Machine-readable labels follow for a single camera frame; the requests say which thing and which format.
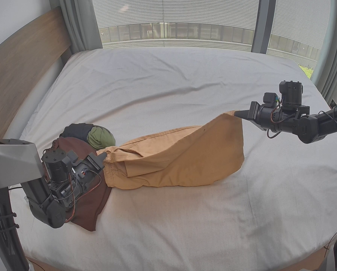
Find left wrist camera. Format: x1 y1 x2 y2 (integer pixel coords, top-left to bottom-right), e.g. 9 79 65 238
62 150 83 170

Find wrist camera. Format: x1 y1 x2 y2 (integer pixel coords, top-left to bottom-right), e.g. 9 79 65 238
62 150 83 170
262 92 279 107

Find tan shorts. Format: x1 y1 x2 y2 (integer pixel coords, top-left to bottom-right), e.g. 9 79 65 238
103 110 245 190

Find black garment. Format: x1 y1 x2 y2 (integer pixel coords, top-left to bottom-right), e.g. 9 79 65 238
60 123 97 143

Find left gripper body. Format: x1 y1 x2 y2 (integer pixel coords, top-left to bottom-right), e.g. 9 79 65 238
72 151 104 193

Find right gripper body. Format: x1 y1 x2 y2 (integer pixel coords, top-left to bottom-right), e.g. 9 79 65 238
249 101 280 132

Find grey-green curtain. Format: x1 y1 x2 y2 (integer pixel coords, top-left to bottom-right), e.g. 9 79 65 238
311 0 337 102
47 0 102 54

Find brown garment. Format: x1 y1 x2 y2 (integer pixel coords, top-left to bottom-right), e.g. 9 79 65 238
43 137 114 232

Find window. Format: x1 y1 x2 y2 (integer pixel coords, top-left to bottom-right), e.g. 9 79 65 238
89 0 334 70

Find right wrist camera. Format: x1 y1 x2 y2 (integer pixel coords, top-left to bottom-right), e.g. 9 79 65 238
262 92 279 107

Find green garment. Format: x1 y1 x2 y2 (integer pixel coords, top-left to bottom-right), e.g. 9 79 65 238
87 126 116 151

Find bed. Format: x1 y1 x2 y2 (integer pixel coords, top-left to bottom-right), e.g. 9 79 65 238
0 6 337 271

